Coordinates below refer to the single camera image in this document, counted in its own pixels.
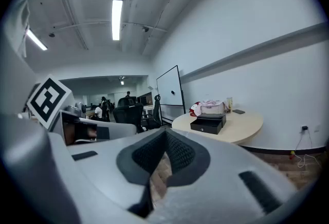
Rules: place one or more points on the black wall plug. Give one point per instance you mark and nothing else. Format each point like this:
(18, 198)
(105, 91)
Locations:
(304, 128)

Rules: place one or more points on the long ceiling light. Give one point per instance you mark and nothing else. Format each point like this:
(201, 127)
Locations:
(36, 39)
(117, 20)

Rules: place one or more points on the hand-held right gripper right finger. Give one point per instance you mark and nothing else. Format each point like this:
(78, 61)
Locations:
(218, 166)

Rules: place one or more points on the whiteboard on black stand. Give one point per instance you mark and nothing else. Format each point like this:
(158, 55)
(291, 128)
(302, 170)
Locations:
(169, 84)

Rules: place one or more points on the grey cloth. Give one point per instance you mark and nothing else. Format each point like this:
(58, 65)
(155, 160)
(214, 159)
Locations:
(210, 115)

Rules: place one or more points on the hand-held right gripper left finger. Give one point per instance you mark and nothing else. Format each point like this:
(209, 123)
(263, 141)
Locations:
(102, 164)

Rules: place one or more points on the grey wall rail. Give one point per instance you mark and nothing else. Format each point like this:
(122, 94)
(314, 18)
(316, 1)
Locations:
(257, 51)

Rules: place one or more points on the black office chair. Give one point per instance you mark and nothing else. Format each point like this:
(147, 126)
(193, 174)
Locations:
(156, 112)
(128, 115)

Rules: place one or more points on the white wall outlet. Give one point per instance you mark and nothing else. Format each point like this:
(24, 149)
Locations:
(317, 129)

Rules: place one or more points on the person's left hand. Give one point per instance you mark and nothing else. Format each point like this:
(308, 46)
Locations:
(92, 133)

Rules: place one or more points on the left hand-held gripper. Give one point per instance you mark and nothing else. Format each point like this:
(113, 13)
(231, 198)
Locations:
(48, 101)

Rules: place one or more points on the red white patterned bag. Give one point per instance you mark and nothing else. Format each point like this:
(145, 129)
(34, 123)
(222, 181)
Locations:
(194, 110)

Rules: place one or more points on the white ceiling pipe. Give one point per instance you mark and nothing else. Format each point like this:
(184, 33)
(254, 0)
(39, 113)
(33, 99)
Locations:
(102, 23)

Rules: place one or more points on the white perforated basket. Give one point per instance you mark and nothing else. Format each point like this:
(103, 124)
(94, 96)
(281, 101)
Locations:
(214, 108)

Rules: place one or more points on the small red floor object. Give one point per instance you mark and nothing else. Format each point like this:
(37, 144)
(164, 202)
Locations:
(292, 155)

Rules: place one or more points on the dark smartphone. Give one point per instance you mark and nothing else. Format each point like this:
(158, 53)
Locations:
(239, 111)

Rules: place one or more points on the pink cloth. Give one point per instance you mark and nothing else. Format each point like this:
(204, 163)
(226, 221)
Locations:
(209, 102)

